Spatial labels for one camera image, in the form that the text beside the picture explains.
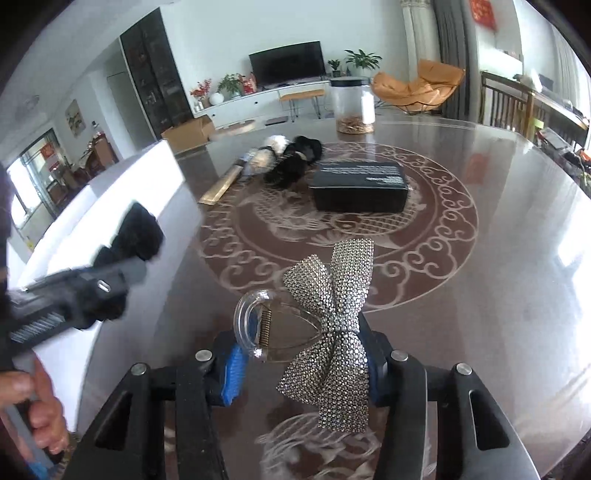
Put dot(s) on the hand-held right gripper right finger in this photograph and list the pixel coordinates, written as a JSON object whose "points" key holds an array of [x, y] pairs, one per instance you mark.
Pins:
{"points": [[375, 387]]}

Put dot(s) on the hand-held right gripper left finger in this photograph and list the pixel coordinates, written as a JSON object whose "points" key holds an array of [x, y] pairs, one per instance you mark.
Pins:
{"points": [[235, 374]]}

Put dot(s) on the rhinestone bow hair clip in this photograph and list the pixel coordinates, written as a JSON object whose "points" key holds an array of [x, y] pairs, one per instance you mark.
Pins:
{"points": [[341, 360]]}

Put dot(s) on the black fluffy scrunchie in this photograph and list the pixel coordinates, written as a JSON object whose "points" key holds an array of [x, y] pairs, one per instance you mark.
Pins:
{"points": [[138, 230]]}

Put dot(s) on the person's left hand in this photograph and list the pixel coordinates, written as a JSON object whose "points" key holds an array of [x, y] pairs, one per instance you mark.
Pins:
{"points": [[39, 410]]}

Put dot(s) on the white low partition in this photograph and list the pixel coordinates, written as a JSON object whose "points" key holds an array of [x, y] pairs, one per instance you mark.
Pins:
{"points": [[92, 203]]}

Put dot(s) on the long tan box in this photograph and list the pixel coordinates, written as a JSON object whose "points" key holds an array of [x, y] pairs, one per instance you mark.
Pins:
{"points": [[221, 184]]}

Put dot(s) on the black cardboard box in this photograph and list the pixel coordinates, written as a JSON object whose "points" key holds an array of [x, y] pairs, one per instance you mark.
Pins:
{"points": [[360, 187]]}

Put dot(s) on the brown cardboard box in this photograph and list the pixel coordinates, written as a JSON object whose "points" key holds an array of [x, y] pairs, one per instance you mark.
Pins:
{"points": [[187, 134]]}

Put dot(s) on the black and white plush accessory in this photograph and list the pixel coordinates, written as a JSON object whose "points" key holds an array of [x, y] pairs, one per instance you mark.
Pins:
{"points": [[295, 161]]}

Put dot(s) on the black display cabinet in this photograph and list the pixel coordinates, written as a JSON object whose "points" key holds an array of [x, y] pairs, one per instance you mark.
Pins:
{"points": [[154, 74]]}

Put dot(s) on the red flower bouquet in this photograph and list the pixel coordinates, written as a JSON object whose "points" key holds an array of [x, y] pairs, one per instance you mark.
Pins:
{"points": [[201, 91]]}

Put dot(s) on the white round vase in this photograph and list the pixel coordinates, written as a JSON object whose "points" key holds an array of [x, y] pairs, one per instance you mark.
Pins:
{"points": [[216, 98]]}

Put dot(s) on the white television cabinet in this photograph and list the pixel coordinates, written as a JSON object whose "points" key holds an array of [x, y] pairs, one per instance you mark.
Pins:
{"points": [[249, 106]]}

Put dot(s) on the bushy green potted plant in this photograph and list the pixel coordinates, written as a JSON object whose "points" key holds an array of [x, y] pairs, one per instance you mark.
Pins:
{"points": [[229, 85]]}

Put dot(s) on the clear plastic jar black lid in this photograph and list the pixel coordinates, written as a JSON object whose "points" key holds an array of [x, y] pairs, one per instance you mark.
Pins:
{"points": [[353, 106]]}

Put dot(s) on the wooden bench black legs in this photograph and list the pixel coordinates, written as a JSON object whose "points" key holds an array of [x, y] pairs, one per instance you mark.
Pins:
{"points": [[302, 94]]}

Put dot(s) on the red gift bag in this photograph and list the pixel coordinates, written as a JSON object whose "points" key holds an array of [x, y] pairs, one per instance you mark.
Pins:
{"points": [[248, 84]]}

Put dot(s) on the orange lounge chair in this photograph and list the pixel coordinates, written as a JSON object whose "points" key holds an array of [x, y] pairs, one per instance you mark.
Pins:
{"points": [[425, 85]]}

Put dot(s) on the dark wooden railing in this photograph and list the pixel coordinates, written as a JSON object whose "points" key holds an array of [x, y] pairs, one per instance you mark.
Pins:
{"points": [[508, 106]]}

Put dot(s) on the black television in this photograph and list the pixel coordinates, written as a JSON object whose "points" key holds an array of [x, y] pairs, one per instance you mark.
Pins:
{"points": [[286, 62]]}

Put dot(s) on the small green potted plant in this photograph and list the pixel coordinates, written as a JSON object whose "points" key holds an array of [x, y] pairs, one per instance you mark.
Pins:
{"points": [[334, 67]]}

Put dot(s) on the large green potted plant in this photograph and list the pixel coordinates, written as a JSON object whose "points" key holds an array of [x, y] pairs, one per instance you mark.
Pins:
{"points": [[362, 60]]}

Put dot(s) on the grey curtain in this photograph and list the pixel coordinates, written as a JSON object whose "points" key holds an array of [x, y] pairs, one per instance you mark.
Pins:
{"points": [[455, 55]]}

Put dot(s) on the white floor air conditioner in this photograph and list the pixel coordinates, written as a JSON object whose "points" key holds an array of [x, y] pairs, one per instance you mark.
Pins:
{"points": [[418, 32]]}

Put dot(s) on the framed wall painting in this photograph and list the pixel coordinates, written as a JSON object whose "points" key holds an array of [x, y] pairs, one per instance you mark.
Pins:
{"points": [[75, 117]]}

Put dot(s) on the red wall hanging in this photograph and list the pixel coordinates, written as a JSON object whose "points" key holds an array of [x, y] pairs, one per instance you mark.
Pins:
{"points": [[484, 13]]}

